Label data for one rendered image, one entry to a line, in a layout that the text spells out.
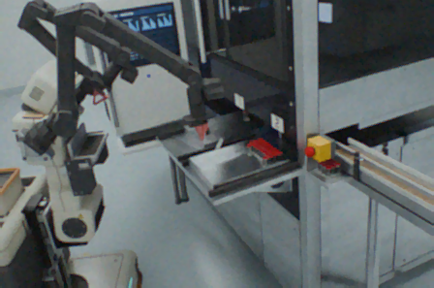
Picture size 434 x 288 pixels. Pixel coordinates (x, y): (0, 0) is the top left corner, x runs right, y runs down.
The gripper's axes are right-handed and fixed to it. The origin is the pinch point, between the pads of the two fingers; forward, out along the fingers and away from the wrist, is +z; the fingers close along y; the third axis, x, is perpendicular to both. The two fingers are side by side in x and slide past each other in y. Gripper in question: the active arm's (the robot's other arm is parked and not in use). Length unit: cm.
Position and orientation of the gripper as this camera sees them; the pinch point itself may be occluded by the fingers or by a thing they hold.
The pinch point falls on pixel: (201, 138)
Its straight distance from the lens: 155.9
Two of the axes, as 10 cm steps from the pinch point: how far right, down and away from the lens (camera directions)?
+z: 1.3, 9.1, 3.9
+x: -4.0, -3.1, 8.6
